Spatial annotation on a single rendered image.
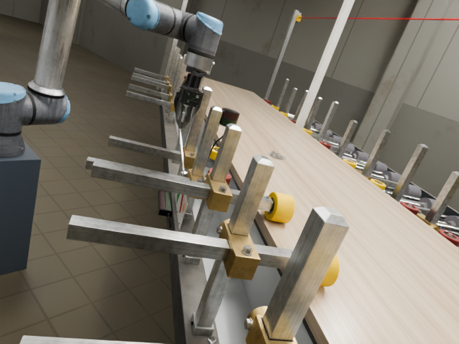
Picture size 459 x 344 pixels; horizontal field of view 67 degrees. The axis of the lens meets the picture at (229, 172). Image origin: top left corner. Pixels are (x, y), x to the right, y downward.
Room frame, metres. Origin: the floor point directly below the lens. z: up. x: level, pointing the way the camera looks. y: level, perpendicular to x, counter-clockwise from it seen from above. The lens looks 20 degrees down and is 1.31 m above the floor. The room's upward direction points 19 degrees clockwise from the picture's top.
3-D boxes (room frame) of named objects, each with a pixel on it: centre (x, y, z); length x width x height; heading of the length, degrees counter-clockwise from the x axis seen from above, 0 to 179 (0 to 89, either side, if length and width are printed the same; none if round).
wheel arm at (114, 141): (1.27, 0.26, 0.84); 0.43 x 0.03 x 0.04; 109
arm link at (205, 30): (1.18, 0.22, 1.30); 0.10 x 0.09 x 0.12; 66
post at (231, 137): (0.86, 0.02, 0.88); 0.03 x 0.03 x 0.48; 19
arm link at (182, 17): (1.21, 0.32, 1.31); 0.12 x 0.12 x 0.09; 66
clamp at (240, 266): (0.61, -0.06, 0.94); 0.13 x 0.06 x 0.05; 19
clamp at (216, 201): (0.84, 0.02, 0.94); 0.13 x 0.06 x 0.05; 19
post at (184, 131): (1.59, 0.27, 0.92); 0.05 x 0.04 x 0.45; 19
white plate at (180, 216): (1.12, 0.14, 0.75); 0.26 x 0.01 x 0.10; 19
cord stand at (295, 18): (3.88, -0.13, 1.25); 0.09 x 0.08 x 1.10; 19
